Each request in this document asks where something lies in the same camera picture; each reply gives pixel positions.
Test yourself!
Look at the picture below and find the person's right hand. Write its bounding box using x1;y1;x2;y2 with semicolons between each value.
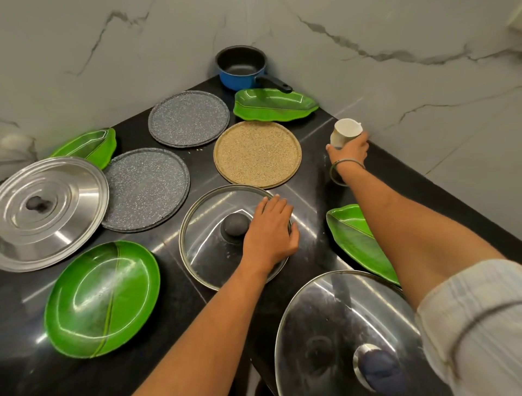
326;131;370;166

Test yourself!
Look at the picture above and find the person's left hand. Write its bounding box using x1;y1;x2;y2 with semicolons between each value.
241;194;300;270

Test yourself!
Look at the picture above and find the white cup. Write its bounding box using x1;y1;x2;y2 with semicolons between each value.
330;118;363;150

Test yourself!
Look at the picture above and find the glass lid with black knob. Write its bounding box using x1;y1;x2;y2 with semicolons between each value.
179;184;293;292

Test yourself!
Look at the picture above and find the person's right forearm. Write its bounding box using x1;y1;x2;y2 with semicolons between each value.
336;160;507;313

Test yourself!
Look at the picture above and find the person's left forearm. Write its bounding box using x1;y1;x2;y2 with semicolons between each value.
132;258;286;396

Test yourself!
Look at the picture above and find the thin metal bangle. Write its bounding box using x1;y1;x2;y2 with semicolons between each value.
330;159;366;187

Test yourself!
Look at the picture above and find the beige speckled round plate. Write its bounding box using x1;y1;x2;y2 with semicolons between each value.
213;121;303;190

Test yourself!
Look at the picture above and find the green leaf-shaped plate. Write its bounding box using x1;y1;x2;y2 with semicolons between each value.
326;204;401;286
49;128;117;170
233;88;319;122

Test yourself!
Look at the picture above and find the large glass lid steel knob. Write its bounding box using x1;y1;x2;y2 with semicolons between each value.
274;270;449;396

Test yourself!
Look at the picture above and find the grey speckled round plate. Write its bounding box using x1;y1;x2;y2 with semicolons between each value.
100;148;191;233
148;90;231;148

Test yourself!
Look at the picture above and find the green oval plate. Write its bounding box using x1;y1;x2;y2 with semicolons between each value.
44;240;161;360

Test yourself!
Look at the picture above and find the white striped sleeve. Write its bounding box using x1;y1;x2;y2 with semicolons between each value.
415;259;522;396

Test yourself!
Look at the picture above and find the blue saucepan with black handle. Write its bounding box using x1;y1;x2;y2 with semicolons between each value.
215;45;293;94

